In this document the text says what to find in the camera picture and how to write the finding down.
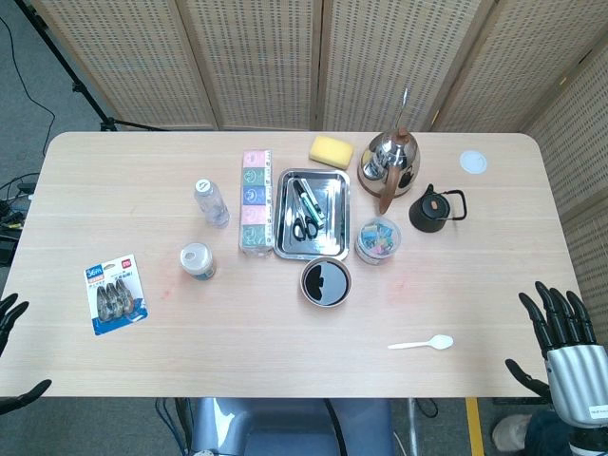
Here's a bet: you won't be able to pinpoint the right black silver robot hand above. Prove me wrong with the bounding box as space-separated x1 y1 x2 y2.
504 280 608 431

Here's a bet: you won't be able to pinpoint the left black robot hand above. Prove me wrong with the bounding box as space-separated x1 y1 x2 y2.
0 293 52 414

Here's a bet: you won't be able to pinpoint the white plastic spoon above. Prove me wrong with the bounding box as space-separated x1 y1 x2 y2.
387 334 454 352

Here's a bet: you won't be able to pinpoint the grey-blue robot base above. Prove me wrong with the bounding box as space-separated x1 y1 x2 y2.
189 397 395 456

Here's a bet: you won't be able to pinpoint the white bowl of dark liquid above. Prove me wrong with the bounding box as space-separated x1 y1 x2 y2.
298 256 352 309

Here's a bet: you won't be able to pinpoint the light-coloured shoe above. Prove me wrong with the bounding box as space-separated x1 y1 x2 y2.
492 413 533 452

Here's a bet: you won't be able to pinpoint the blue hook blister package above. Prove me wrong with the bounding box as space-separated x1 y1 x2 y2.
84 253 150 337

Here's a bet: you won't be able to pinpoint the small jar white lid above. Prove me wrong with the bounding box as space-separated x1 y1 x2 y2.
179 242 218 281

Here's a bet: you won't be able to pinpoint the small black teapot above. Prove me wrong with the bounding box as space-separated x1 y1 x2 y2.
408 183 467 234

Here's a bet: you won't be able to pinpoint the clear plastic water bottle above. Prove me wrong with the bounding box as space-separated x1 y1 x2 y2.
192 178 231 229

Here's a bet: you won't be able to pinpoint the white round table grommet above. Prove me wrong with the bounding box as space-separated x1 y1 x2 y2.
458 149 488 175

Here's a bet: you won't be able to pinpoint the black tripod stand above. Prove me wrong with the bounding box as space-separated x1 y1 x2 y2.
13 0 167 133

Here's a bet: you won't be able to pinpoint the clear jar of binder clips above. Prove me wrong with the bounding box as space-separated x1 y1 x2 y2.
354 217 403 265

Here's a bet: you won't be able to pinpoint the colourful tissue pack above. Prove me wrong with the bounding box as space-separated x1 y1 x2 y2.
237 149 276 258

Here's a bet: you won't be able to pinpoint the steel gooseneck kettle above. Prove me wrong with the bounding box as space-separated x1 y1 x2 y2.
356 87 422 216

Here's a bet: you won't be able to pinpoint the stainless steel tray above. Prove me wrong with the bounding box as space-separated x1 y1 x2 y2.
273 167 352 261

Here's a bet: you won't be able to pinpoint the teal and white marker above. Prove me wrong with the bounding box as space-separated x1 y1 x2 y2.
293 179 326 227

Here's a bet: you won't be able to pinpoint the yellow sponge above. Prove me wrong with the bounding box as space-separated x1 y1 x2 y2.
308 135 356 169

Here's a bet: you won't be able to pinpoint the woven folding screen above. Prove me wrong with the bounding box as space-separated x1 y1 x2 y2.
28 0 608 305

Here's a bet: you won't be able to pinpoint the bundle of floor cables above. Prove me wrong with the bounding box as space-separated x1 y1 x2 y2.
0 173 40 267

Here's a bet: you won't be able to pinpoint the black handled scissors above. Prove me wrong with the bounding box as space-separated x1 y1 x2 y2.
290 189 319 240

